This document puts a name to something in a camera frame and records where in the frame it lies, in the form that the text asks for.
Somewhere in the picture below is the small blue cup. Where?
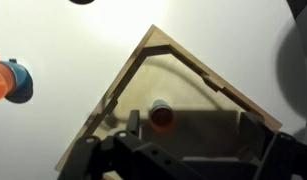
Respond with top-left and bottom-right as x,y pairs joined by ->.
152,99 -> 170,109

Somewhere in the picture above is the black round object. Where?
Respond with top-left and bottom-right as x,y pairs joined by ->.
69,0 -> 95,5

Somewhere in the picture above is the larger blue cup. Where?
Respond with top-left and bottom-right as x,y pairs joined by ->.
3,59 -> 33,104

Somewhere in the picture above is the wooden tray box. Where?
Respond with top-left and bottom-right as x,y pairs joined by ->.
56,26 -> 281,180

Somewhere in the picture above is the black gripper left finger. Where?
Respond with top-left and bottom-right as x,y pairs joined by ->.
126,110 -> 140,136

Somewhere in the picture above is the small orange cup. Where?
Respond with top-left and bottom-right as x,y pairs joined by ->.
149,106 -> 175,132

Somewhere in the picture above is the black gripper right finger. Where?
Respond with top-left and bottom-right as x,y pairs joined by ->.
238,112 -> 274,162

